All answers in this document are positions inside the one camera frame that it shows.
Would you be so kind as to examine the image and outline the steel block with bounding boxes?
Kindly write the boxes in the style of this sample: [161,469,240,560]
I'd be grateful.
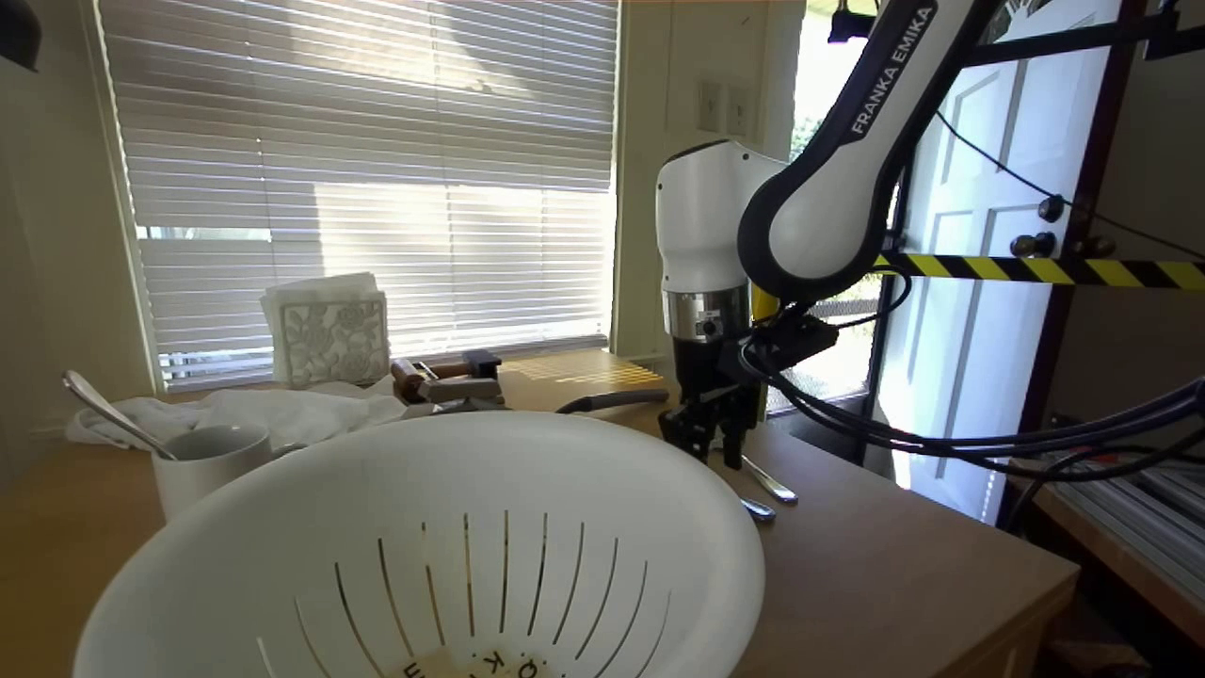
[417,372,509,415]

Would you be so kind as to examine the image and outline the white mug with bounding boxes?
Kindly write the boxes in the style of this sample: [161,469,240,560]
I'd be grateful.
[147,422,275,523]

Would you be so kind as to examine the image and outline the silver table knife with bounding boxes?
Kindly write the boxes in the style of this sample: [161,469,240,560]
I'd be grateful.
[733,489,781,529]

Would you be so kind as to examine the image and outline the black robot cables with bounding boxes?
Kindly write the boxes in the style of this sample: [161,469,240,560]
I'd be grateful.
[738,111,1205,487]

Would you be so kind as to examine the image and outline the white plastic colander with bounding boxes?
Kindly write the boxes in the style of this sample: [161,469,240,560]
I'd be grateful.
[72,412,767,678]

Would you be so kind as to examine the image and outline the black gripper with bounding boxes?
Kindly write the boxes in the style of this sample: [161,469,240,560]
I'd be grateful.
[661,337,766,471]

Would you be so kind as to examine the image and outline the metal spoon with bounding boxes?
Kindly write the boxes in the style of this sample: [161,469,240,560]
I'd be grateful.
[59,364,181,465]

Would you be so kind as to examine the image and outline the white glazed entry door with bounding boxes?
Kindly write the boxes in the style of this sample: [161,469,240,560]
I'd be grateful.
[782,0,1134,523]

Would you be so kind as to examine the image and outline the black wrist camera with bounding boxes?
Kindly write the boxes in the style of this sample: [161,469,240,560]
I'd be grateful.
[748,313,843,377]

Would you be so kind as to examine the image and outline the light switch plate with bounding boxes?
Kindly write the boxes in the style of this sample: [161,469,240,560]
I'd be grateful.
[692,76,758,143]

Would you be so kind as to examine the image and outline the silver fork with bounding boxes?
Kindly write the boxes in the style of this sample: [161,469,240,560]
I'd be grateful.
[738,452,804,507]

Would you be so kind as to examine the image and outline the yellow black hazard bar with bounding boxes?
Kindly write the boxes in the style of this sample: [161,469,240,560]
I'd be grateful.
[871,249,1205,295]

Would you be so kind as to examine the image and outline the black metal frame post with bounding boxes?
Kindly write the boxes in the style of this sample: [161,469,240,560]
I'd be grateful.
[994,0,1154,531]

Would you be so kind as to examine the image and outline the white crumpled cloth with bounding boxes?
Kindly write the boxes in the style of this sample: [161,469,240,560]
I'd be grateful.
[68,372,411,457]

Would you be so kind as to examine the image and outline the large slatted window blind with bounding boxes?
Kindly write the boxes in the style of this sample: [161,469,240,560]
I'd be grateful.
[91,0,627,393]

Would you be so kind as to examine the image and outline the wooden side shelf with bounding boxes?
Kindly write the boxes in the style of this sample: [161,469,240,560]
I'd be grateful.
[1011,450,1205,649]

